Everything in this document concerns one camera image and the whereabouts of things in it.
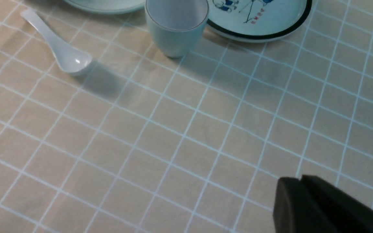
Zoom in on beige checked tablecloth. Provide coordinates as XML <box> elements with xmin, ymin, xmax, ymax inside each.
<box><xmin>0</xmin><ymin>0</ymin><xmax>373</xmax><ymax>233</ymax></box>

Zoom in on white black-rimmed picture plate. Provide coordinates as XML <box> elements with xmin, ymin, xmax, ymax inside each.
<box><xmin>208</xmin><ymin>0</ymin><xmax>313</xmax><ymax>43</ymax></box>

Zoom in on plain white spoon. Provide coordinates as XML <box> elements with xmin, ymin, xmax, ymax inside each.
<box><xmin>20</xmin><ymin>9</ymin><xmax>93</xmax><ymax>76</ymax></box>

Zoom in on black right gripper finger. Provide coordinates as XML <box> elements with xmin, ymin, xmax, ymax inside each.
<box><xmin>273</xmin><ymin>174</ymin><xmax>373</xmax><ymax>233</ymax></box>

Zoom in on pale blue plate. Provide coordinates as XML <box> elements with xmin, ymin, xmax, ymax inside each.
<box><xmin>64</xmin><ymin>0</ymin><xmax>146</xmax><ymax>15</ymax></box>

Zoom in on pale blue cup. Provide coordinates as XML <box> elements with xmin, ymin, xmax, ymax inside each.
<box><xmin>144</xmin><ymin>0</ymin><xmax>210</xmax><ymax>58</ymax></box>

